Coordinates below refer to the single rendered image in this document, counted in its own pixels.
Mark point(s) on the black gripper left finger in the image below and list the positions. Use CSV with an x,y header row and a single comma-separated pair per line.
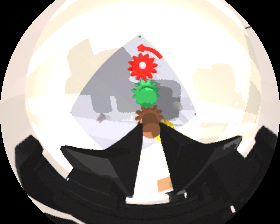
x,y
118,162

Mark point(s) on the green gear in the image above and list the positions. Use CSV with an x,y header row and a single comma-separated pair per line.
x,y
145,93

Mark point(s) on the red gear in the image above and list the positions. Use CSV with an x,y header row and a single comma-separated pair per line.
x,y
142,72

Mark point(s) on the red curved arrow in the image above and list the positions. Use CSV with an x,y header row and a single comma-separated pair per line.
x,y
142,49

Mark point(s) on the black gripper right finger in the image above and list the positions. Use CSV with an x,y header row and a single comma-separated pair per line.
x,y
187,158

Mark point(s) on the yellow gear with black stripe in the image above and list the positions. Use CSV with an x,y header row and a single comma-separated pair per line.
x,y
170,124

